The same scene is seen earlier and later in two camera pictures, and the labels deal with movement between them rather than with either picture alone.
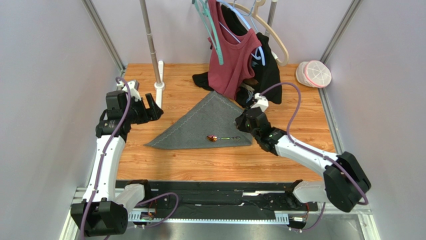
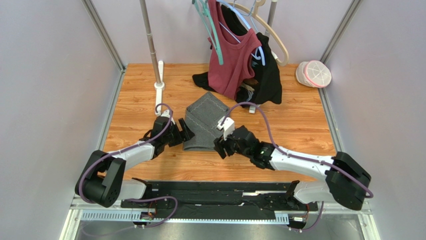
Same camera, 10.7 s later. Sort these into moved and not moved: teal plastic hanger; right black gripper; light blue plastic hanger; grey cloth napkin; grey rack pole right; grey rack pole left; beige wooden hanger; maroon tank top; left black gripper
Moved: left black gripper; grey cloth napkin; right black gripper
Not moved: grey rack pole right; maroon tank top; grey rack pole left; light blue plastic hanger; teal plastic hanger; beige wooden hanger
